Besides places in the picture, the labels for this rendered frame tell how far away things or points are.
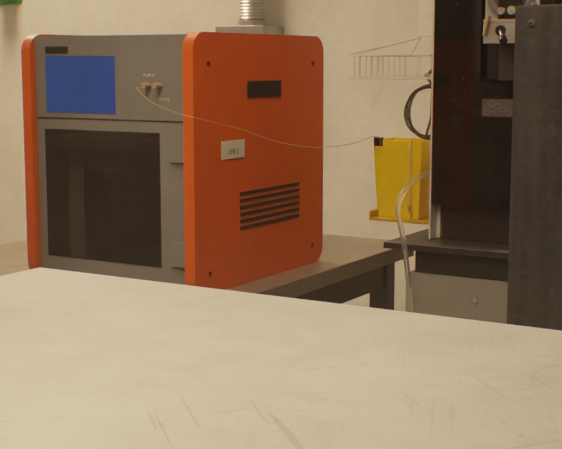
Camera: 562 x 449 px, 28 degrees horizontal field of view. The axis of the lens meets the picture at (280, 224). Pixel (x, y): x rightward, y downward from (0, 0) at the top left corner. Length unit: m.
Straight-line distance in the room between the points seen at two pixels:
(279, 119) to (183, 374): 1.36
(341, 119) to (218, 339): 2.88
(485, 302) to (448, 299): 0.08
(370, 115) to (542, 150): 2.29
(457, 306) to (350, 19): 1.60
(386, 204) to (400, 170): 0.08
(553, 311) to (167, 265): 0.75
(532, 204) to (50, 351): 0.72
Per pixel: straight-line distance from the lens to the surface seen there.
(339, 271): 2.13
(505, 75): 2.14
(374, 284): 2.36
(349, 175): 3.64
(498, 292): 2.17
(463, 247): 2.20
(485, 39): 2.11
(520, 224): 1.35
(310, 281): 2.04
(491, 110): 2.21
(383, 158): 2.34
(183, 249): 1.85
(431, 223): 2.29
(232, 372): 0.70
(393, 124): 3.56
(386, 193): 2.34
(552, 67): 1.32
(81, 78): 1.96
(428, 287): 2.23
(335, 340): 0.78
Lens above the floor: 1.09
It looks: 8 degrees down
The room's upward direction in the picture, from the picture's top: straight up
